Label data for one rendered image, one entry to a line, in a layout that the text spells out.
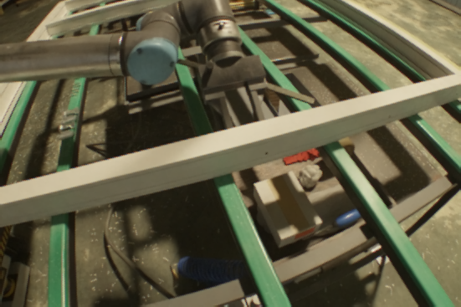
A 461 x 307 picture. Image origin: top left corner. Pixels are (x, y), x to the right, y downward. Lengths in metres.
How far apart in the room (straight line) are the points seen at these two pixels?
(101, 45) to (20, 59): 0.18
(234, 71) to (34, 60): 0.41
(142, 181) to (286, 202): 0.36
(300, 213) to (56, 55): 0.64
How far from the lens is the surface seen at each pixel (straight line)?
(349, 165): 0.55
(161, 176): 0.47
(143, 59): 0.49
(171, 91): 1.24
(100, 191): 0.50
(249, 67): 0.55
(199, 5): 0.60
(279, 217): 0.65
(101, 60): 0.53
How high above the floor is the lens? 1.27
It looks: 45 degrees down
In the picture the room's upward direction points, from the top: 1 degrees counter-clockwise
